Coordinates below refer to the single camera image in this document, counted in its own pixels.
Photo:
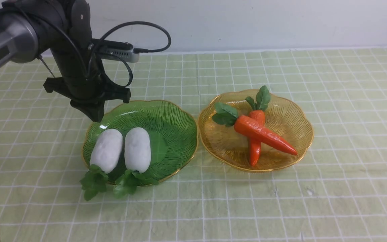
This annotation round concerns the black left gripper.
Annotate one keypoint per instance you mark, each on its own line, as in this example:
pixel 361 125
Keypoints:
pixel 88 92

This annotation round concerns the white radish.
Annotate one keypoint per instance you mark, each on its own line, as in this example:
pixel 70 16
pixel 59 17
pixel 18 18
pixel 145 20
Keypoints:
pixel 104 158
pixel 137 157

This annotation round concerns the orange carrot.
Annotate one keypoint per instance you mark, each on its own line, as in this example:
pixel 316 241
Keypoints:
pixel 258 105
pixel 249 127

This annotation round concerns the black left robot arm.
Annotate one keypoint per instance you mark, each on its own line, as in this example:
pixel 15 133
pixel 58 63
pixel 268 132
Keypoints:
pixel 30 27

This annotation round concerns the green plastic flower plate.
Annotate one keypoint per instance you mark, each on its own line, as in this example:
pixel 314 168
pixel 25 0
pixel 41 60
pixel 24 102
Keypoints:
pixel 173 134

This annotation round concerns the amber plastic flower plate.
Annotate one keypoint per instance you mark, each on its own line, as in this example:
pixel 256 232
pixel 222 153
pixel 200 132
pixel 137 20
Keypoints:
pixel 283 116

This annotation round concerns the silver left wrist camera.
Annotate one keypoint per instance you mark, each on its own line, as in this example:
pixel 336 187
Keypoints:
pixel 118 50

